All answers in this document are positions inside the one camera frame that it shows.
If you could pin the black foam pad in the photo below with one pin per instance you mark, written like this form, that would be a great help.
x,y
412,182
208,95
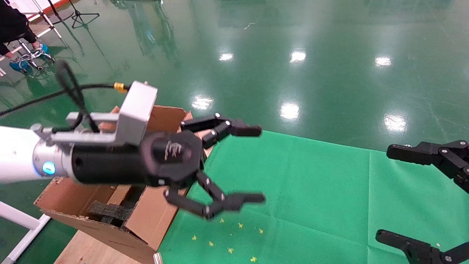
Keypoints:
x,y
110,211

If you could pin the chrome wheeled stool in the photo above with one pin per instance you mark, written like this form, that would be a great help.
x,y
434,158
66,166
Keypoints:
x,y
33,55

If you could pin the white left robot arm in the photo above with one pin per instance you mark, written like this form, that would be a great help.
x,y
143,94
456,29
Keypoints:
x,y
18,154

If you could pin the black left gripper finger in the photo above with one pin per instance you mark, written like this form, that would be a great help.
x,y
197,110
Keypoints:
x,y
223,126
227,201

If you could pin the open brown cardboard carton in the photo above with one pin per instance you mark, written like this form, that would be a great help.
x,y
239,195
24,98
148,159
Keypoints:
x,y
150,220

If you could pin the person in black top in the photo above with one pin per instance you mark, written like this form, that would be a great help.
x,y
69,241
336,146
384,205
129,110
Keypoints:
x,y
11,22

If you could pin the small brown cardboard box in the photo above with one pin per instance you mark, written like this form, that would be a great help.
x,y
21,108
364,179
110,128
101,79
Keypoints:
x,y
119,194

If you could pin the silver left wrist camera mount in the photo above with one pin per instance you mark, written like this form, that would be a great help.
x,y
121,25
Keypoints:
x,y
137,110

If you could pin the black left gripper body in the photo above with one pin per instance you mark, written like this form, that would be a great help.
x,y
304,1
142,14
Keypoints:
x,y
121,165

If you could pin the white metal frame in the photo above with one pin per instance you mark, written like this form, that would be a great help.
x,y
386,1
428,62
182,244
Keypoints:
x,y
22,218

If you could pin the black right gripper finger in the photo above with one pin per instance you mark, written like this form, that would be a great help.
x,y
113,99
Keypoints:
x,y
432,154
417,253

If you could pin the black tripod stand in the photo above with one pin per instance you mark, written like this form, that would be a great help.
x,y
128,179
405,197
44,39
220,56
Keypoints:
x,y
77,16

